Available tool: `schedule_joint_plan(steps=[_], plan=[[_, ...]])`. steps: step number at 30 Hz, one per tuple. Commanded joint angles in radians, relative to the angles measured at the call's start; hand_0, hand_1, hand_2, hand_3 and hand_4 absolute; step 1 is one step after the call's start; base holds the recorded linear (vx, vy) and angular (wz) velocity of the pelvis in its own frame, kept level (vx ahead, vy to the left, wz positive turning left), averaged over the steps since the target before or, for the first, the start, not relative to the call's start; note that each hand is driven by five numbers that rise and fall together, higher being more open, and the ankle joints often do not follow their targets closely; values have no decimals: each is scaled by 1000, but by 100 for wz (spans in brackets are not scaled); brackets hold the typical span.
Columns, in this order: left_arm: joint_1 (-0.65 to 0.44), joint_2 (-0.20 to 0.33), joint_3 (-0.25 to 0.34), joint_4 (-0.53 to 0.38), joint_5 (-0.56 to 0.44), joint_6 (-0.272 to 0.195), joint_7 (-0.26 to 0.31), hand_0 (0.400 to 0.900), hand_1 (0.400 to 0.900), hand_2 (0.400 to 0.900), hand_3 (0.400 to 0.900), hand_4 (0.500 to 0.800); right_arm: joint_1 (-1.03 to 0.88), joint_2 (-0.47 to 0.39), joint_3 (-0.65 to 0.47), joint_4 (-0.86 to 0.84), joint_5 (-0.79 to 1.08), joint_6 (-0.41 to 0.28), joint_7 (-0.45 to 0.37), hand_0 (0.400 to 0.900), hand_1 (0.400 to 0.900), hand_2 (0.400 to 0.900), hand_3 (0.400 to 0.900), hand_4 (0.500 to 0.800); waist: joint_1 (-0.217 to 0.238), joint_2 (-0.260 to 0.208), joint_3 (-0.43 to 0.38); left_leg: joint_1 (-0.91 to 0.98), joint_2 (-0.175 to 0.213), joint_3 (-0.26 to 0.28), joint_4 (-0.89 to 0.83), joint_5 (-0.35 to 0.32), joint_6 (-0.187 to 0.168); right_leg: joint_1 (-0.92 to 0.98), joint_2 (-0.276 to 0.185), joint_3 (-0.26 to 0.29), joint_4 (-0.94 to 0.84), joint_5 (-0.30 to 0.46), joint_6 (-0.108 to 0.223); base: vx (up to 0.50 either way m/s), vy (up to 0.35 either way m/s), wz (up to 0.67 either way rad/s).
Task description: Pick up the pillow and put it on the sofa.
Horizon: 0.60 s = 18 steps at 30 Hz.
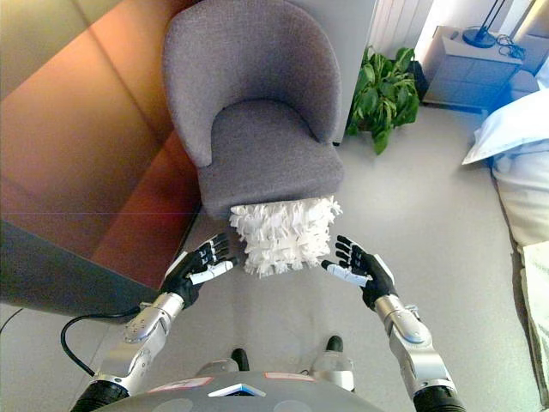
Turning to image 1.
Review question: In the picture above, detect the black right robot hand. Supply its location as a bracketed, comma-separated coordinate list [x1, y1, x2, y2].
[321, 233, 399, 311]

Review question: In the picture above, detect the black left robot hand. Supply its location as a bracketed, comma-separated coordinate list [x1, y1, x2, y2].
[162, 232, 239, 311]

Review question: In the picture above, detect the white shaggy pillow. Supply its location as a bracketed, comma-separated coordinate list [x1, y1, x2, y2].
[228, 195, 344, 280]

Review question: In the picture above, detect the light blue bed pillow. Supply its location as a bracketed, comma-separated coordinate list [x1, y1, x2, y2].
[462, 89, 549, 167]

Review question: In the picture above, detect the silver right robot leg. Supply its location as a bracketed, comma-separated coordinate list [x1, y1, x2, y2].
[311, 335, 358, 394]

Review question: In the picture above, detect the gray robot torso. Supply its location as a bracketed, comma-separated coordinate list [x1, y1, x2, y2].
[92, 371, 375, 412]

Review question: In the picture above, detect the gray upholstered armchair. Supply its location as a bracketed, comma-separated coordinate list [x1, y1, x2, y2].
[161, 0, 347, 221]

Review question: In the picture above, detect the green potted plant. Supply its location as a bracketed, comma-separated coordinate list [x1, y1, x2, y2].
[345, 45, 422, 156]

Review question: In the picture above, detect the brown wooden cabinet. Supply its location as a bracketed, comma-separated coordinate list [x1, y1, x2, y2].
[0, 0, 203, 289]

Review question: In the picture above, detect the white bed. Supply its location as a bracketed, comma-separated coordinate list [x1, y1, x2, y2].
[488, 55, 549, 412]

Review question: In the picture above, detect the white nightstand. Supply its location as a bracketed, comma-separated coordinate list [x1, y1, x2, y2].
[421, 25, 525, 115]

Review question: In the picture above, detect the white curtain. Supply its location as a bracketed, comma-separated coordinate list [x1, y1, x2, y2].
[367, 0, 435, 62]

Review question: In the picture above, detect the thick black wrist cable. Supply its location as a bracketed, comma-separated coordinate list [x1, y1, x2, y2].
[59, 304, 143, 379]

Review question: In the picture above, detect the thin black floor cable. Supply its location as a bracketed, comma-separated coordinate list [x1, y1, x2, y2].
[0, 307, 23, 336]

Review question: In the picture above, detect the tangled dark cable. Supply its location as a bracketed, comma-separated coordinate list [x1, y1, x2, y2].
[496, 33, 528, 60]

